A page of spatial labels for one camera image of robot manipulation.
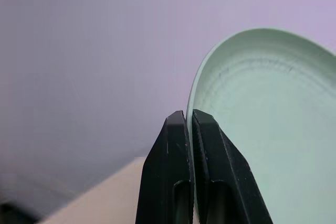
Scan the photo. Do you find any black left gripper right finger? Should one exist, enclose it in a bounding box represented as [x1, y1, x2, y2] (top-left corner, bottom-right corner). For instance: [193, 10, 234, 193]
[192, 109, 273, 224]

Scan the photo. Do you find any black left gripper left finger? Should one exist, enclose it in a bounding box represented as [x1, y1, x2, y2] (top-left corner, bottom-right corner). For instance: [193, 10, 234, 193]
[134, 110, 195, 224]

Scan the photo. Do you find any green plate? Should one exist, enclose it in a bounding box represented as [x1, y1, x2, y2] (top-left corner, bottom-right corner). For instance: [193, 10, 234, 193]
[185, 27, 336, 224]

